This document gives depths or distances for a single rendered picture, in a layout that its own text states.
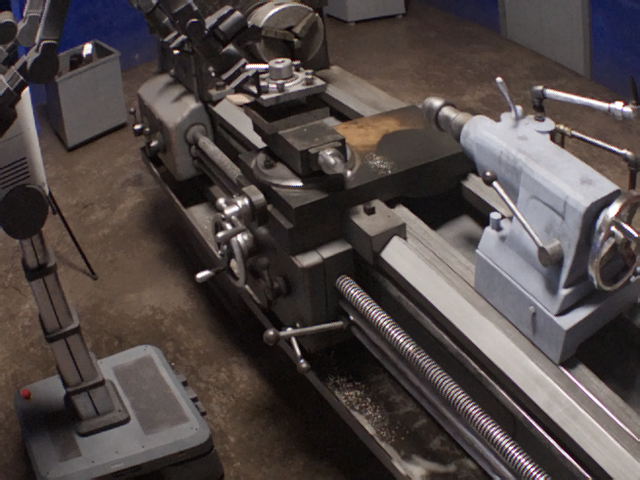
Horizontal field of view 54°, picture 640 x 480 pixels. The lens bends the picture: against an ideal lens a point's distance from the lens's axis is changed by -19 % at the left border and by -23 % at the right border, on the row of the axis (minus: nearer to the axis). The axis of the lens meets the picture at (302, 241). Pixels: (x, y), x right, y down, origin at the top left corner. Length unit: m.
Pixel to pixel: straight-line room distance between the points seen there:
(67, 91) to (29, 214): 2.76
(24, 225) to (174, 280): 1.54
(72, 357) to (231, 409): 0.73
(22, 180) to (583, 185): 1.27
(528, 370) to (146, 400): 1.29
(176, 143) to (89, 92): 1.94
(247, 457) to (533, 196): 1.37
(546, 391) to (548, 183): 0.41
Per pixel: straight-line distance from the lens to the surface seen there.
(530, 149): 1.51
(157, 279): 3.24
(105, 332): 3.03
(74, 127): 4.58
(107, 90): 4.59
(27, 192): 1.75
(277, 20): 2.41
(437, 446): 1.86
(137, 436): 2.20
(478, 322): 1.54
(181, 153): 2.70
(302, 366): 1.88
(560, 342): 1.43
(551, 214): 1.42
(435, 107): 1.76
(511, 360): 1.46
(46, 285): 1.95
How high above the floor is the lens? 1.85
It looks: 34 degrees down
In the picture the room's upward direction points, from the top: 7 degrees counter-clockwise
